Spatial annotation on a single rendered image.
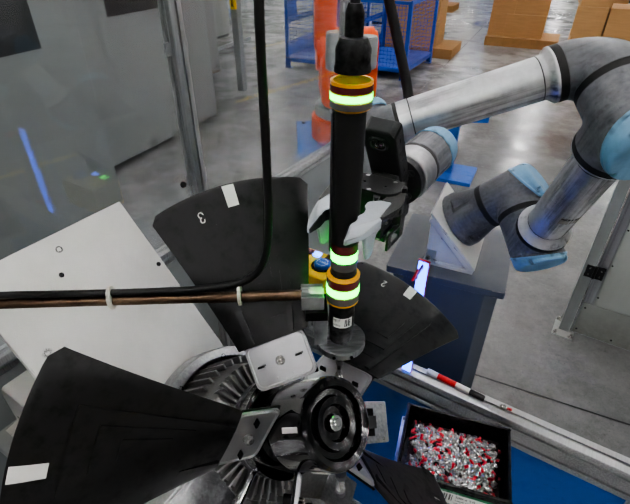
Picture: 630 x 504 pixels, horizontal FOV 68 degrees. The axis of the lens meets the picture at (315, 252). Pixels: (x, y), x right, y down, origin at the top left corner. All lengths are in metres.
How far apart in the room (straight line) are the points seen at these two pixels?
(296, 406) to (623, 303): 2.22
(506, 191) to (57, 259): 0.96
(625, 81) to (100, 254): 0.85
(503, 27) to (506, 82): 8.88
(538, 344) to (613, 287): 0.44
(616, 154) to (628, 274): 1.78
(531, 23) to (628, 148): 8.90
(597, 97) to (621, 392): 1.93
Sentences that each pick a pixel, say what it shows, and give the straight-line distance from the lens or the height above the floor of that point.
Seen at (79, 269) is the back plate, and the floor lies 1.31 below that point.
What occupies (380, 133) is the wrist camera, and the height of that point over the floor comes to 1.54.
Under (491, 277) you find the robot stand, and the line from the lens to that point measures 1.30.
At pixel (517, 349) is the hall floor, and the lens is 2.62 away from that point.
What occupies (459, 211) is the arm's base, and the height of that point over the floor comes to 1.15.
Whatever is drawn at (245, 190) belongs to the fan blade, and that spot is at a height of 1.44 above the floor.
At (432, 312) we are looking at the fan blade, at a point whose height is 1.17.
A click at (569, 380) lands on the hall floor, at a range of 2.57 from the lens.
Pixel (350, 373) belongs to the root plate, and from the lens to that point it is 0.75.
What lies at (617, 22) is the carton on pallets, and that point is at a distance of 8.00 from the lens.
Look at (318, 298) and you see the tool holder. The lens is 0.61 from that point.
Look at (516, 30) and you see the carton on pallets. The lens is 9.72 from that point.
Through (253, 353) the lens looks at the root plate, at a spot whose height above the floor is 1.26.
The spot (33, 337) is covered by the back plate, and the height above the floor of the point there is 1.27.
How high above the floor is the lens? 1.75
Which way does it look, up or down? 35 degrees down
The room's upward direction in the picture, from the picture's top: straight up
